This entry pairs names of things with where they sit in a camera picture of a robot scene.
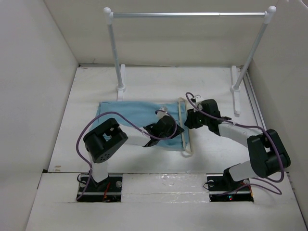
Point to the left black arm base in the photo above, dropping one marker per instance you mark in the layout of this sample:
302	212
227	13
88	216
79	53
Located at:
107	191

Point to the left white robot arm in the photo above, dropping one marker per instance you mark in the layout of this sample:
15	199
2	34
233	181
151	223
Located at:
106	139

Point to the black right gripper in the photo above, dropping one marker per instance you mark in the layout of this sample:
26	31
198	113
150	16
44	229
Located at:
190	122

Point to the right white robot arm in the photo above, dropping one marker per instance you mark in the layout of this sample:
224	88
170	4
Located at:
268	157

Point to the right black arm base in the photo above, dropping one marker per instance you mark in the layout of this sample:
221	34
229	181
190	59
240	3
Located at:
221	190

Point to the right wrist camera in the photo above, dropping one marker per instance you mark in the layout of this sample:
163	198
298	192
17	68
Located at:
197	100

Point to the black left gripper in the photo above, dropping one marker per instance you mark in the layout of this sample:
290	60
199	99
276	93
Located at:
173	127

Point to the light blue trousers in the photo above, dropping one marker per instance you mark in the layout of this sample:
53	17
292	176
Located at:
142	114

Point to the cream plastic hanger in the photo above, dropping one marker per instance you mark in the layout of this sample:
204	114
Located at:
185	137

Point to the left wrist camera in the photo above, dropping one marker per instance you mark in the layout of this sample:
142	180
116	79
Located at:
160	113

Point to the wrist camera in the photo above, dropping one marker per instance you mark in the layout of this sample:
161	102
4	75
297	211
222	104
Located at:
160	113
197	100

